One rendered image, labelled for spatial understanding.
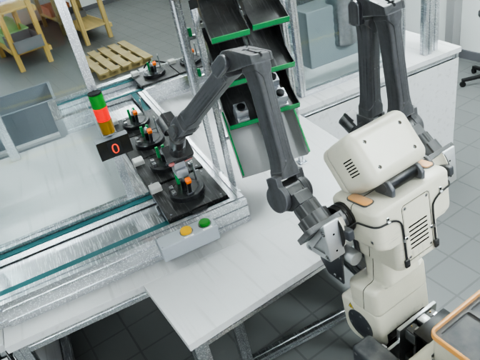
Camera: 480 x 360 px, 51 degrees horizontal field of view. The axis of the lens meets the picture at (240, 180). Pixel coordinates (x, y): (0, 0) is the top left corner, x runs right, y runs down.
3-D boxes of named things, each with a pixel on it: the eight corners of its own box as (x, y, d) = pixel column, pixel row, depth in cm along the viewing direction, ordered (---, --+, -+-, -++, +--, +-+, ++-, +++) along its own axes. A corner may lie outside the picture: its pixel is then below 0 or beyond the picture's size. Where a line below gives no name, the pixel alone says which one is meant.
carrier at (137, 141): (183, 146, 226) (176, 122, 219) (133, 166, 219) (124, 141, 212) (167, 128, 245) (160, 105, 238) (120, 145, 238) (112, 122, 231)
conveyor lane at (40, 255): (233, 217, 191) (228, 196, 186) (11, 314, 168) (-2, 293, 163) (205, 183, 214) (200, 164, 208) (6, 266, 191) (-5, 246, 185)
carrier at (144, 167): (203, 169, 206) (196, 143, 199) (148, 191, 200) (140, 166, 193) (183, 147, 225) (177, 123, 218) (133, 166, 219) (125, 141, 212)
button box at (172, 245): (221, 238, 176) (217, 224, 172) (166, 263, 170) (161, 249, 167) (213, 228, 181) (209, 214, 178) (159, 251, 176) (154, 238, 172)
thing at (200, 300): (403, 212, 180) (403, 206, 179) (191, 351, 146) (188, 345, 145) (284, 147, 233) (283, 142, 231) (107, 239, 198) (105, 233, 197)
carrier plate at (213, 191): (228, 198, 186) (227, 193, 185) (168, 223, 179) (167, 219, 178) (204, 171, 205) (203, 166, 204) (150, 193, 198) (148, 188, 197)
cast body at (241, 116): (250, 123, 180) (249, 111, 174) (238, 126, 180) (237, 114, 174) (243, 106, 185) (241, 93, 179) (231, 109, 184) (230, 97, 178)
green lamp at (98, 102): (108, 106, 173) (103, 93, 170) (93, 111, 171) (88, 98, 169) (104, 102, 177) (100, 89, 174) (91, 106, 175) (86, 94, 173)
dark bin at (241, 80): (257, 80, 172) (257, 64, 166) (221, 90, 171) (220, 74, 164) (233, 28, 187) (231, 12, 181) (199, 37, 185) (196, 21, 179)
